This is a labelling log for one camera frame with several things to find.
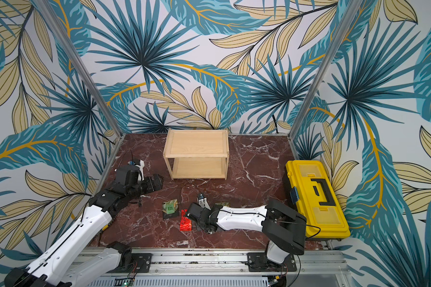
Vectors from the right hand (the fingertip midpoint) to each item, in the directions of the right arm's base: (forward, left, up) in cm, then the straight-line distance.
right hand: (201, 218), depth 84 cm
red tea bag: (-2, +7, 0) cm, 8 cm away
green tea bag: (+7, +15, 0) cm, 17 cm away
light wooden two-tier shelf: (+24, +2, +19) cm, 31 cm away
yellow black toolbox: (+5, -48, +15) cm, 50 cm away
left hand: (+11, +19, +16) cm, 27 cm away
